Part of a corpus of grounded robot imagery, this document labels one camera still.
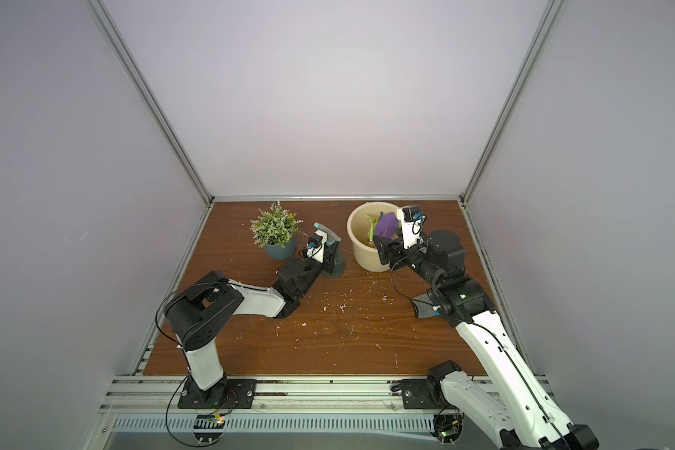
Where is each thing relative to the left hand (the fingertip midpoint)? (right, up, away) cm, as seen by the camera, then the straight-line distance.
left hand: (338, 238), depth 84 cm
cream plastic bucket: (+8, -4, 0) cm, 9 cm away
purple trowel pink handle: (+16, +4, +11) cm, 20 cm away
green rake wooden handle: (+12, +4, +9) cm, 15 cm away
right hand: (+13, +4, -17) cm, 22 cm away
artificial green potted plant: (-20, +2, +4) cm, 20 cm away
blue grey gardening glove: (+27, -22, +3) cm, 35 cm away
